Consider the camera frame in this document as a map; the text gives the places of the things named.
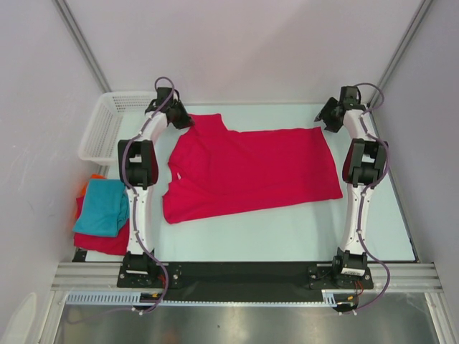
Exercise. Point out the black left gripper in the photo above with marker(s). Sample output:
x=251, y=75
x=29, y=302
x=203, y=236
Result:
x=187, y=121

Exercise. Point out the red folded t shirt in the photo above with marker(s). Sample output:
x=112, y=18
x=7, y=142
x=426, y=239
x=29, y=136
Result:
x=114, y=246

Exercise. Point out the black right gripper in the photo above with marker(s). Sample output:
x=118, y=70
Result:
x=325, y=115

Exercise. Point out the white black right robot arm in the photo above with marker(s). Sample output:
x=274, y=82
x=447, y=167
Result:
x=365, y=166

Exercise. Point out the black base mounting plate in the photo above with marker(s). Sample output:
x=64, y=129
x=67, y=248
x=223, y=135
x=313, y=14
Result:
x=249, y=282

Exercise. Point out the orange folded t shirt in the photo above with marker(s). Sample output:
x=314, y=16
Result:
x=83, y=191

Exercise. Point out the white perforated plastic basket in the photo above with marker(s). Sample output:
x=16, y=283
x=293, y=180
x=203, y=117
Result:
x=116, y=116

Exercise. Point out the teal folded t shirt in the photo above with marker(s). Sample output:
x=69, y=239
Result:
x=105, y=209

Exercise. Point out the crimson red t shirt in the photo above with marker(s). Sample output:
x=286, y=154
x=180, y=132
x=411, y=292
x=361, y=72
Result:
x=216, y=171

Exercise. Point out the aluminium frame rail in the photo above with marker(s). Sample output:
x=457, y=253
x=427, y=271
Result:
x=72, y=276

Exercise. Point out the white slotted cable duct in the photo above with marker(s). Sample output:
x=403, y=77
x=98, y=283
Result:
x=146, y=299

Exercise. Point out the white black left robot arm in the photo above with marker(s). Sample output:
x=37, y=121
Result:
x=138, y=170

